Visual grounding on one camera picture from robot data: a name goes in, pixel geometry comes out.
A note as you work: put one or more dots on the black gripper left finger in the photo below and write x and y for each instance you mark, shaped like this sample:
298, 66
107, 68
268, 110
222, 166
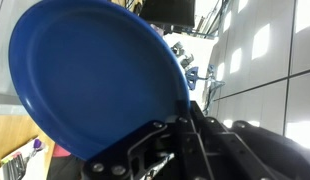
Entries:
128, 156

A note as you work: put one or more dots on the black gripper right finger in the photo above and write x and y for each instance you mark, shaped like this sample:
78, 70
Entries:
208, 150

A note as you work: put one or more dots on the dark blue plate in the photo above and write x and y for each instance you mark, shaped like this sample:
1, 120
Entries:
95, 73

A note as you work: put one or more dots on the blue tripod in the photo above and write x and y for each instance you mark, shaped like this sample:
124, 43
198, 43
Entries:
192, 76

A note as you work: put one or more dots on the white printed paper booklet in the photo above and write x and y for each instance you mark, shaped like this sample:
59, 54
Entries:
21, 163

